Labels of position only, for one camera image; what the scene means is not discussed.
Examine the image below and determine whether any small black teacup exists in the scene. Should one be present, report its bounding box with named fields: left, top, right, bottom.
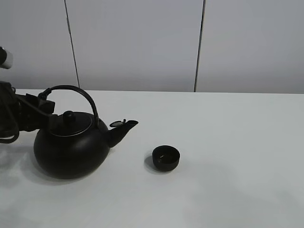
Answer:
left=152, top=145, right=181, bottom=172

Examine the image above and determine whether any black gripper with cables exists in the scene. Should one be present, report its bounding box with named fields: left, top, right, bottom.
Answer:
left=0, top=81, right=59, bottom=144

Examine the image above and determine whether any black round teapot kettle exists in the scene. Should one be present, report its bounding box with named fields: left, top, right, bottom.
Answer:
left=33, top=85, right=138, bottom=180

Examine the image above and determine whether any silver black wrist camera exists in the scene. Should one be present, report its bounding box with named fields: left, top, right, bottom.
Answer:
left=0, top=47, right=13, bottom=69

